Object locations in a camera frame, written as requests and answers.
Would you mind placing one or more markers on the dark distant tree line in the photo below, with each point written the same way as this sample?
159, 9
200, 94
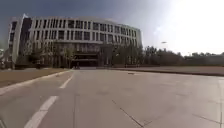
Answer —
180, 57

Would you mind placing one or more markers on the row of trees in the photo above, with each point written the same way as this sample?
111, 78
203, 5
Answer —
66, 53

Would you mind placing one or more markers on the large pale curved building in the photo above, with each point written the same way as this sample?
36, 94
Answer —
76, 33

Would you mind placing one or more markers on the pale concrete kerb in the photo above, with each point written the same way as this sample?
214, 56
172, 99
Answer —
23, 83

